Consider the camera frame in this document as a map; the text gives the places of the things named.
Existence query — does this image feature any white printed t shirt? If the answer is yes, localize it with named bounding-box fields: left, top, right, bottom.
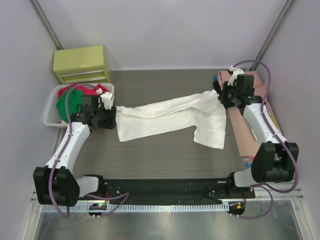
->
left=116, top=90, right=227, bottom=150

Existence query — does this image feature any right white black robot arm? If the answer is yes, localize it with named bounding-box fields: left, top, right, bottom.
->
left=218, top=72, right=300, bottom=194

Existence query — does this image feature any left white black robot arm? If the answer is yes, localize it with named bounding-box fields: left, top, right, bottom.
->
left=33, top=92, right=117, bottom=207

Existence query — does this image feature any pink folded t shirt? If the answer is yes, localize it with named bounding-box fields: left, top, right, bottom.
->
left=217, top=70, right=267, bottom=98

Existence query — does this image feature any black folded t shirt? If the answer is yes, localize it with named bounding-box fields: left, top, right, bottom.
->
left=212, top=76, right=222, bottom=95

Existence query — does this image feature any red t shirt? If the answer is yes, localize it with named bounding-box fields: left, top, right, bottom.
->
left=57, top=84, right=109, bottom=99

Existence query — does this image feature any green t shirt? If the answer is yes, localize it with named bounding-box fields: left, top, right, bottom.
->
left=55, top=86, right=84, bottom=123

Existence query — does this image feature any yellow picture book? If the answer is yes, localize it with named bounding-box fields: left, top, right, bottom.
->
left=246, top=103, right=282, bottom=143

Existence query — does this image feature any white plastic basket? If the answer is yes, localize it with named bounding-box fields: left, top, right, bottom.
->
left=43, top=82, right=115, bottom=128

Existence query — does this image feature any brown cardboard sheet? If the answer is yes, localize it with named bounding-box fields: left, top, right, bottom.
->
left=226, top=101, right=282, bottom=157

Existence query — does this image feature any yellow-green drawer box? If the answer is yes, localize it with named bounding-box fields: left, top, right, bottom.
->
left=53, top=45, right=112, bottom=85

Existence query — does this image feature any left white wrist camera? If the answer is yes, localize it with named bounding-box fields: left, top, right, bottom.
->
left=96, top=88, right=115, bottom=110

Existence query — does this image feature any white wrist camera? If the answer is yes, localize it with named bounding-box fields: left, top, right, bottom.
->
left=96, top=88, right=115, bottom=110
left=227, top=65, right=244, bottom=86

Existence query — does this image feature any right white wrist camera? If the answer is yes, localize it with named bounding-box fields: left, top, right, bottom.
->
left=227, top=65, right=244, bottom=86

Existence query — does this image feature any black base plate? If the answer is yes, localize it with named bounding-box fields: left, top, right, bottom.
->
left=92, top=178, right=256, bottom=206

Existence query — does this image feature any white slotted cable duct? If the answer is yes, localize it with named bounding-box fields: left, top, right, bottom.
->
left=42, top=202, right=230, bottom=213

